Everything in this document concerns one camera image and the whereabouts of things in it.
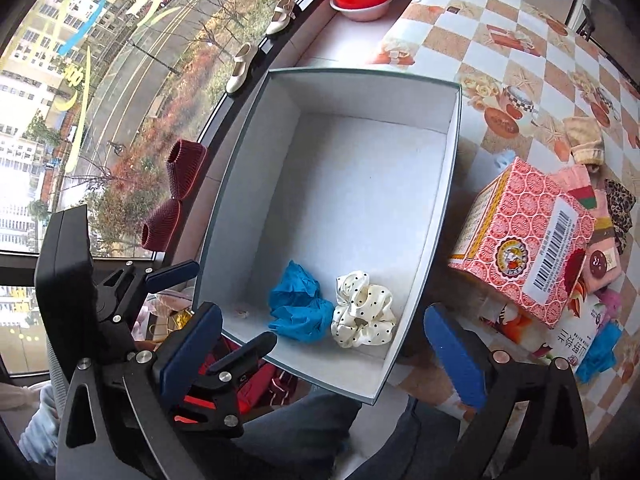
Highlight white basin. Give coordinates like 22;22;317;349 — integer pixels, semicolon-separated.
330;0;393;23

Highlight cream polka dot scrunchie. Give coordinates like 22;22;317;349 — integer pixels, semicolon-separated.
330;271;397;349

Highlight leopard print scrunchie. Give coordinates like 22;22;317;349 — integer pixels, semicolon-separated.
604;179;636;256

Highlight dark red knit slipper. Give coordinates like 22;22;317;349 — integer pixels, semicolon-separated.
141;197;181;252
166;139;207;200

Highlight cream shoe near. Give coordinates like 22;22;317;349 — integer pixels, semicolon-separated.
226;42;257;96

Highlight pink striped knit hat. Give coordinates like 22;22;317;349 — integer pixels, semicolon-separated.
551;165;622;294

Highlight checkered printed tablecloth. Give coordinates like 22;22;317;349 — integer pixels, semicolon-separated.
372;0;639;193

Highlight red patterned tissue box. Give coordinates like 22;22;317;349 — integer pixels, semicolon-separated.
448;158;596;328

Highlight cream shoe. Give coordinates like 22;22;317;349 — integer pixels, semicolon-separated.
226;42;257;96
266;0;295;37

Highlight person's jeans leg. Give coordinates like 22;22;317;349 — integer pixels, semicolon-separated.
235;387;460;479

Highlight light blue sleeve forearm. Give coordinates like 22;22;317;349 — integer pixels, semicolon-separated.
0;380;60;466

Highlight white printed snack bag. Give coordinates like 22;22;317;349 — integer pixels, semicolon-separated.
478;295;606;370

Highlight beige knit hat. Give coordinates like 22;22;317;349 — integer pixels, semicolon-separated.
563;117;604;167

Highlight pink sponge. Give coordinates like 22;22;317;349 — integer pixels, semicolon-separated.
596;287;622;318

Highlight light blue fluffy cloth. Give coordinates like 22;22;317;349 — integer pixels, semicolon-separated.
495;150;516;171

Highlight white open storage box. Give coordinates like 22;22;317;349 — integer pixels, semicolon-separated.
194;67;462;404

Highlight cream shoe far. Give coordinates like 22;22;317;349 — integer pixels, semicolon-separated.
266;0;295;37

